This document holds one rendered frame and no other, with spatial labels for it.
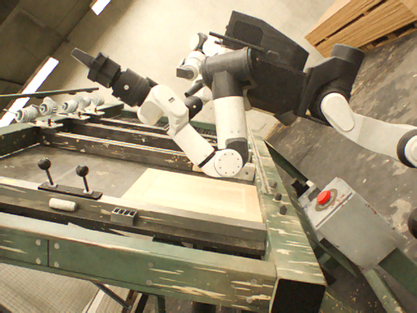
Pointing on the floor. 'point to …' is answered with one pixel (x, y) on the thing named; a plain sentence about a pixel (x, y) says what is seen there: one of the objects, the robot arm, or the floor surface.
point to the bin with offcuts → (286, 118)
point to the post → (401, 269)
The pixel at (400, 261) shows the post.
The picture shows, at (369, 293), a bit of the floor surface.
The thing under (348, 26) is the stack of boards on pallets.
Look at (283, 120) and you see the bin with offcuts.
